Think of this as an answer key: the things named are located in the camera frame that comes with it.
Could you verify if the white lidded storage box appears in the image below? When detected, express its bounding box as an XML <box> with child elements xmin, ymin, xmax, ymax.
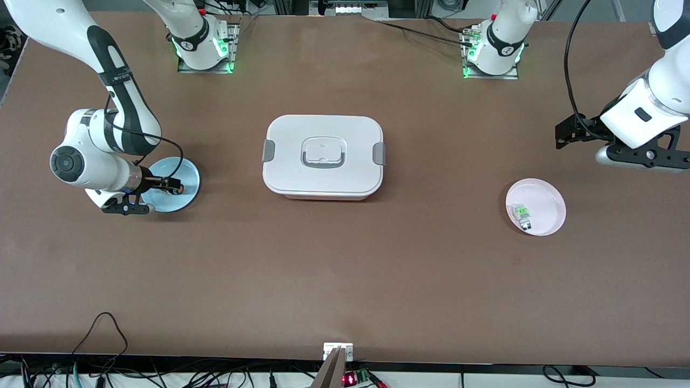
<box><xmin>263</xmin><ymin>114</ymin><xmax>387</xmax><ymax>201</ymax></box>

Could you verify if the light blue round plate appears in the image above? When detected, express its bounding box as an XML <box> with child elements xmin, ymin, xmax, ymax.
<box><xmin>141</xmin><ymin>157</ymin><xmax>201</xmax><ymax>212</ymax></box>

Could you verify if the pink round plate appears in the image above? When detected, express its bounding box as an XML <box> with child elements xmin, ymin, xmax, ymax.
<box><xmin>505</xmin><ymin>178</ymin><xmax>567</xmax><ymax>237</ymax></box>

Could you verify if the circuit board red display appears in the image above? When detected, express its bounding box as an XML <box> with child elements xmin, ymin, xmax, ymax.
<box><xmin>342</xmin><ymin>369</ymin><xmax>374</xmax><ymax>386</ymax></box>

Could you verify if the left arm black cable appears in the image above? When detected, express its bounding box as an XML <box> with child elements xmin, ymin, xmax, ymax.
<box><xmin>564</xmin><ymin>0</ymin><xmax>612</xmax><ymax>142</ymax></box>

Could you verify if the green push-button switch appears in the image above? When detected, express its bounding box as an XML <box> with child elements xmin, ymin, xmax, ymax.
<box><xmin>513</xmin><ymin>204</ymin><xmax>533</xmax><ymax>231</ymax></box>

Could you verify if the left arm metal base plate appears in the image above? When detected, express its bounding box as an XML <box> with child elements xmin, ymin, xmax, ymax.
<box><xmin>461</xmin><ymin>26</ymin><xmax>520</xmax><ymax>81</ymax></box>

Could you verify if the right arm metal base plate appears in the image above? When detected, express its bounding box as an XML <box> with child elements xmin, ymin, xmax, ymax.
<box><xmin>177</xmin><ymin>22</ymin><xmax>241</xmax><ymax>75</ymax></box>

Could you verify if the black looped cable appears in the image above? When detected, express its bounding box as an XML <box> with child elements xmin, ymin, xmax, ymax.
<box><xmin>70</xmin><ymin>312</ymin><xmax>129</xmax><ymax>372</ymax></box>

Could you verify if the black cable on table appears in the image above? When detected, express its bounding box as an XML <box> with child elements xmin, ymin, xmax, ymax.
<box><xmin>375</xmin><ymin>19</ymin><xmax>475</xmax><ymax>48</ymax></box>

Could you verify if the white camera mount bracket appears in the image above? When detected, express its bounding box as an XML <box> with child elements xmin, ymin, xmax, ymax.
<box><xmin>323</xmin><ymin>343</ymin><xmax>354</xmax><ymax>362</ymax></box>

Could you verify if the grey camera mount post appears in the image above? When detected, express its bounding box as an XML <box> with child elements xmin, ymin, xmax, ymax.
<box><xmin>312</xmin><ymin>348</ymin><xmax>348</xmax><ymax>388</ymax></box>

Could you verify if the aluminium frame with label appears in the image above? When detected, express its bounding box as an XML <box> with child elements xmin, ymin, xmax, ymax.
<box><xmin>310</xmin><ymin>0</ymin><xmax>389</xmax><ymax>17</ymax></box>

